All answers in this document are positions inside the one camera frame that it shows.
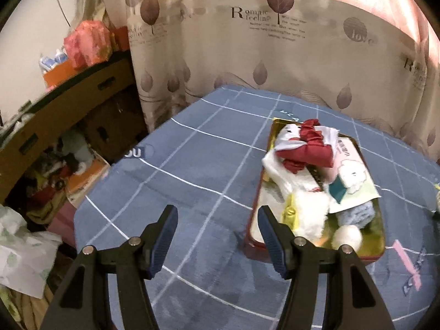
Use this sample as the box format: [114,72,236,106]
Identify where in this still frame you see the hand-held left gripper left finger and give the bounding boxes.
[39,204,179,330]

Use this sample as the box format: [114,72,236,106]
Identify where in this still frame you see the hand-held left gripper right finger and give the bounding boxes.
[257,205,396,330]

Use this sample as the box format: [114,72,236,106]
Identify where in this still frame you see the white sock ball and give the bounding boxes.
[332,225,363,257]

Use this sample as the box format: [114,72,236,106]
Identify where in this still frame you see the blue fuzzy sock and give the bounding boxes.
[335,201,375,229]

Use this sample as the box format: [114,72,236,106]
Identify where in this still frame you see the red and white cloth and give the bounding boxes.
[273,119,341,174]

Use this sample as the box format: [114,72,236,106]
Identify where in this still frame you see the red tin box gold inside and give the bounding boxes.
[244,117,386,265]

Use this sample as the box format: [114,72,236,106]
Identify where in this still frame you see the pink wet wipes packet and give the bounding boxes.
[323,137,381,214]

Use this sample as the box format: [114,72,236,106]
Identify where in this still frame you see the blue checked blanket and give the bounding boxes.
[74,84,440,330]

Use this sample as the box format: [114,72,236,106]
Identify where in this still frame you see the pile of clothes and toys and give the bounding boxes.
[27,129,111,227]

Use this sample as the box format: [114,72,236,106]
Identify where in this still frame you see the small cardboard box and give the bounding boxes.
[82,86,147,164]

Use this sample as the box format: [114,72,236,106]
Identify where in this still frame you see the white plastic bag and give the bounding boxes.
[0,204,63,299]

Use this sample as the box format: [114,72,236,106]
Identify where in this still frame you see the large cardboard box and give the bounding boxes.
[0,53,136,203]

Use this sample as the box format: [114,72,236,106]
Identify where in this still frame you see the beige leaf print curtain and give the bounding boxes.
[96,0,440,166]

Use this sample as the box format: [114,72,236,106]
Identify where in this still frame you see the orange box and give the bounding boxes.
[43,62,74,88]

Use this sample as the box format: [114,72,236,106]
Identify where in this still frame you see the small red box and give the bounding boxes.
[110,26,130,53]

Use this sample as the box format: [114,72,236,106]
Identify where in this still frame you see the red wrapped package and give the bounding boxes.
[64,20,112,69]

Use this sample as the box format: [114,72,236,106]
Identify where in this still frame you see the blue and white bottles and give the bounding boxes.
[39,46,68,73]

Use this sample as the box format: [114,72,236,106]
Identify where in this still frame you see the black wall cable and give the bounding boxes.
[48,0,72,29]

